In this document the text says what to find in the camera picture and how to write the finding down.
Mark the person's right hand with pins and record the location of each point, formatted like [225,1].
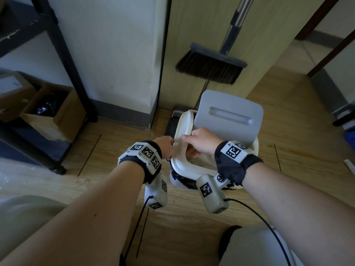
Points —
[206,141]

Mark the black left wristband with markers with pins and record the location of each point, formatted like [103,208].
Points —
[144,159]

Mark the person's left forearm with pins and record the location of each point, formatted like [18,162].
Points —
[83,218]

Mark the black wristband with markers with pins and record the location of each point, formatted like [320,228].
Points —
[235,160]
[144,159]

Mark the person's right forearm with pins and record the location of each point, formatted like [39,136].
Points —
[294,207]

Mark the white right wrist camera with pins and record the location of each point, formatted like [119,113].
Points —
[210,195]

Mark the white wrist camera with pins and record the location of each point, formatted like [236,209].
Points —
[156,191]
[210,195]

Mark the black and grey object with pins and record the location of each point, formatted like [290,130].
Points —
[345,114]

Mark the black bristle broom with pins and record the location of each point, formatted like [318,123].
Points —
[210,65]

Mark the white trash bin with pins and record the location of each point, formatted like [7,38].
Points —
[255,146]

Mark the black plastic bag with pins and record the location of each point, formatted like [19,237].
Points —
[50,105]

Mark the black dustpan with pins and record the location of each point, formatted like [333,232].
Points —
[174,114]

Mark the closed cardboard box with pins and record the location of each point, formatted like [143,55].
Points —
[13,94]

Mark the person's right thumb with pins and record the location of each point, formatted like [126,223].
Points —
[188,139]

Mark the black right wristband with markers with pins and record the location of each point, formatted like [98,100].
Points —
[235,160]

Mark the blue container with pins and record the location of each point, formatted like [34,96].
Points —
[350,141]

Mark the person's grey shorts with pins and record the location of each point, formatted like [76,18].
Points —
[249,249]

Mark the light wooden door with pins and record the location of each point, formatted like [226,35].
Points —
[263,30]

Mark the black metal shelf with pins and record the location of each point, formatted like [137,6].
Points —
[69,66]

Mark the person's left hand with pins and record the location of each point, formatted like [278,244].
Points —
[164,146]

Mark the person's left fingers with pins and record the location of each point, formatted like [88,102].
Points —
[171,148]

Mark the grey bin lid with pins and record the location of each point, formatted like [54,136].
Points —
[230,116]

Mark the dark wooden door frame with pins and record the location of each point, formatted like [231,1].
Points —
[330,55]

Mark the black bin liner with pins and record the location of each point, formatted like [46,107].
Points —
[179,177]

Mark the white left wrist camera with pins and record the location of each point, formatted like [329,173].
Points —
[156,191]

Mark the open cardboard box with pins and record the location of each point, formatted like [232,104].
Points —
[69,116]

